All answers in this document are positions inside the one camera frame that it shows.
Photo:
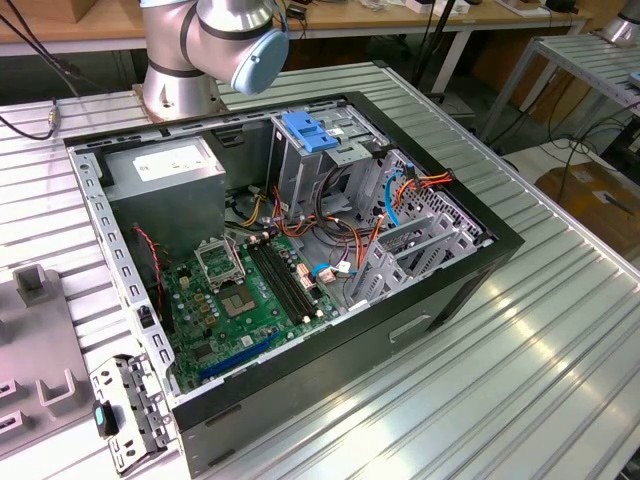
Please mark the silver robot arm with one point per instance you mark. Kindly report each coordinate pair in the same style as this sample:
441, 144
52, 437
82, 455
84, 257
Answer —
170, 50

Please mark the grey disk bay cage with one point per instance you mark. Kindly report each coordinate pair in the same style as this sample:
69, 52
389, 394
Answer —
467, 237

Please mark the black RAM slot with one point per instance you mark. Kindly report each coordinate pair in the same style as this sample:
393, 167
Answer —
300, 280
273, 280
282, 280
291, 280

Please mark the grey optical drive cage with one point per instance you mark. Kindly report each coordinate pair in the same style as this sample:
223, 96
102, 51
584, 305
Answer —
295, 175

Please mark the thin locking lever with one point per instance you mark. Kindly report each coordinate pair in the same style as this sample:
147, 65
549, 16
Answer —
233, 250

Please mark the CPU socket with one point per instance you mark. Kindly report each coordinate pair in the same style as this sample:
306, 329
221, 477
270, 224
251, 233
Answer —
237, 301

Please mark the blue plastic drive latch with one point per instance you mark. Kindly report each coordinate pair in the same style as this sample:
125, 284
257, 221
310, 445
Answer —
310, 135

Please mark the green motherboard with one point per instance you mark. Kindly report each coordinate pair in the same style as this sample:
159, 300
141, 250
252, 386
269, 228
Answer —
260, 327

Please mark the black PC case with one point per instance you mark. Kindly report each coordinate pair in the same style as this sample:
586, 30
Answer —
300, 380

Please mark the blue expansion slot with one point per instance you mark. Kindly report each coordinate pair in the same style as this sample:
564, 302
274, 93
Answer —
235, 360

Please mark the grey power supply unit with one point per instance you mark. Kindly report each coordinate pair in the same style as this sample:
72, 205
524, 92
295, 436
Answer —
165, 210

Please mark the small black case clip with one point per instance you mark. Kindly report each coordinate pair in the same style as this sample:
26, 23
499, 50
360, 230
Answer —
145, 317

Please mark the wooden desk white legs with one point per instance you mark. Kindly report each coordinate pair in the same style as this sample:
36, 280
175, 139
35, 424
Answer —
360, 17

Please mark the black tripod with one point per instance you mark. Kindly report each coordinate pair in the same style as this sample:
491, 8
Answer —
436, 30

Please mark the small white box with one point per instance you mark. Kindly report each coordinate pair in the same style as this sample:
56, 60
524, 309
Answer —
417, 6

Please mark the large cardboard box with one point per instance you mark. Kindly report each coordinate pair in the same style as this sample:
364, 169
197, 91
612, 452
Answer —
590, 200

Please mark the teal and black clip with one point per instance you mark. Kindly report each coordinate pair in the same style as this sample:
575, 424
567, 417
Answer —
104, 419

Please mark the grey parts rack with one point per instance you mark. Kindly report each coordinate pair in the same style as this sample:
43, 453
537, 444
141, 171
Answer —
40, 340

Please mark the metal slat side table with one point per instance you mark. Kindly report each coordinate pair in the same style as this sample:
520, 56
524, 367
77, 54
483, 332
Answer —
600, 70

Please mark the brown box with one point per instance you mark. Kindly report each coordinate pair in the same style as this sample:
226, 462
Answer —
80, 10

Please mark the small black device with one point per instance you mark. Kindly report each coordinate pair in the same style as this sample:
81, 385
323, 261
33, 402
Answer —
562, 5

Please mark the metal expansion card bracket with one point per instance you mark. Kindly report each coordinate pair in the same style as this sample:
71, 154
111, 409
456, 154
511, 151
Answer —
145, 400

